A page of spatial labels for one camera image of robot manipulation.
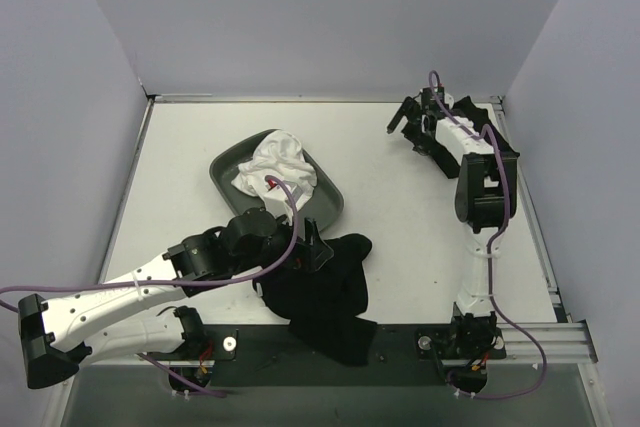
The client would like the grey plastic tray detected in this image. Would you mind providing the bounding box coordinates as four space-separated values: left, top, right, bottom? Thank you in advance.
209 129 344 232

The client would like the black t shirt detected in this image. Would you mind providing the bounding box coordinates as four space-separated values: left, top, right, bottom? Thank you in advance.
253 233 377 367
408 97 520 179

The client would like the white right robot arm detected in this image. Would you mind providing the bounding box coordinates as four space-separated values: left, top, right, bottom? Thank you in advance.
386 86 519 356

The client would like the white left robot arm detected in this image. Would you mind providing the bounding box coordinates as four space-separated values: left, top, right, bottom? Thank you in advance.
18 208 334 389

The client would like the folded black t shirt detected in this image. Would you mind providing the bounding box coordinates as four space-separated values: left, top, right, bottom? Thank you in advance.
408 97 520 179

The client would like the crumpled white t shirt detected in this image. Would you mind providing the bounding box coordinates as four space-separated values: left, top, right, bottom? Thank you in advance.
231 130 318 221

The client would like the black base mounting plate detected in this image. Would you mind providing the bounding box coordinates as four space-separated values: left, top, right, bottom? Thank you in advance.
144 324 506 388

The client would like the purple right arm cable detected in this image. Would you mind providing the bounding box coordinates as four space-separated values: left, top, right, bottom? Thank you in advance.
428 70 551 401

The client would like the aluminium front rail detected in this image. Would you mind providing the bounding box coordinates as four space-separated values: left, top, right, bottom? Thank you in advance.
71 313 596 367

